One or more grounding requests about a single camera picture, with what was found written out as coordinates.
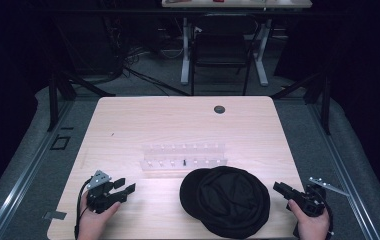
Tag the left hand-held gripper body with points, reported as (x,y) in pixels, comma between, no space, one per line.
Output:
(100,196)

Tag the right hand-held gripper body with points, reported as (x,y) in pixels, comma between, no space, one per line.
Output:
(311,200)

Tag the black cloth hat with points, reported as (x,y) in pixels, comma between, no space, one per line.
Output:
(226,201)

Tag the person's right hand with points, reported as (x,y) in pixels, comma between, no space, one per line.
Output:
(309,225)

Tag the person's left hand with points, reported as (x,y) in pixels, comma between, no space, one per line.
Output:
(93,221)

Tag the grey tape strip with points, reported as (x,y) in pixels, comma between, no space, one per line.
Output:
(54,215)

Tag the clear acrylic rack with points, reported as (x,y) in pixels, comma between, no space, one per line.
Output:
(184,156)

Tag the black tape square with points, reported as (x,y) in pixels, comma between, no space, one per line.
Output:
(60,142)

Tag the short black tape strip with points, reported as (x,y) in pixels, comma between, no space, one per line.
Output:
(67,128)

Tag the black metal stand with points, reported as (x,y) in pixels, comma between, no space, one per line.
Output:
(59,90)
(321,93)

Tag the round grey table grommet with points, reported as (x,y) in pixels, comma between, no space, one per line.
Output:
(219,109)

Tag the black folding chair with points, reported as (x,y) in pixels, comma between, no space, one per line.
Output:
(219,46)

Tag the white-legged wooden desk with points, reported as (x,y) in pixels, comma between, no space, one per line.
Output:
(238,4)

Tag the aluminium floor rail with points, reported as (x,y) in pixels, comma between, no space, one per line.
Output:
(24,173)
(341,170)

